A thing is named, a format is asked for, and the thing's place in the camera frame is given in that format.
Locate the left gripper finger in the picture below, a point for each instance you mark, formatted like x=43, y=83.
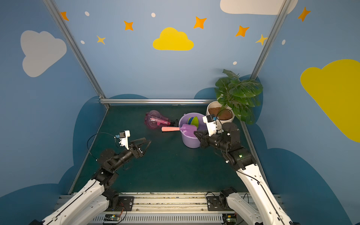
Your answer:
x=144, y=146
x=138, y=142

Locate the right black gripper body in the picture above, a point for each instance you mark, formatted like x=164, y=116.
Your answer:
x=205, y=140

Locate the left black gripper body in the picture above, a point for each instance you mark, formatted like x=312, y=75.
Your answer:
x=138, y=149

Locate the purple plastic bucket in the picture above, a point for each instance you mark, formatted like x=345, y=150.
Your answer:
x=192, y=141

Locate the green trowel yellow handle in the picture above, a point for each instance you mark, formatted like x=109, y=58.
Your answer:
x=196, y=122

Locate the purple scoop pink handle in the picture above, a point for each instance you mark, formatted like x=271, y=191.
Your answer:
x=187, y=129

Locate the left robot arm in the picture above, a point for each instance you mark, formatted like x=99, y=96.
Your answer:
x=92, y=185

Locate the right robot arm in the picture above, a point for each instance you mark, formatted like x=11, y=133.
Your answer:
x=250, y=180

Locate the white ribbed plant pot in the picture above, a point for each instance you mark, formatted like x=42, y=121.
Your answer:
x=223, y=114

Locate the pink transparent spray bottle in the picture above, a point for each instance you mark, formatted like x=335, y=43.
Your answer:
x=154, y=120

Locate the back horizontal aluminium bar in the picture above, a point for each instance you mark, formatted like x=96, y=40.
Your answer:
x=155, y=101

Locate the green artificial monstera plant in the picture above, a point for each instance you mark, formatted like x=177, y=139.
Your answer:
x=240, y=95

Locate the left small circuit board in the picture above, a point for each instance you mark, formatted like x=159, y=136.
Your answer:
x=112, y=218

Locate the small circuit board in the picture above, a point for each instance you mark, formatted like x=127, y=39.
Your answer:
x=229, y=219
x=112, y=218

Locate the right small circuit board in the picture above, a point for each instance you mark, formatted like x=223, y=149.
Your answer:
x=229, y=219

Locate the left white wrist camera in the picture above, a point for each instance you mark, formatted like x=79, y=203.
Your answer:
x=122, y=139

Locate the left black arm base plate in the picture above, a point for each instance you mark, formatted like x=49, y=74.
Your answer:
x=123, y=202

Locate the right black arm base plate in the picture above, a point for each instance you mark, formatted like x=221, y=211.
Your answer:
x=214, y=204

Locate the left aluminium frame post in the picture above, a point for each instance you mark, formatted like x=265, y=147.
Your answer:
x=61, y=23

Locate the aluminium frame post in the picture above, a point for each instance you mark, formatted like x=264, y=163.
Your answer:
x=61, y=23
x=285, y=8

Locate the right aluminium frame post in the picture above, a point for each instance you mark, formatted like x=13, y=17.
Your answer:
x=285, y=8

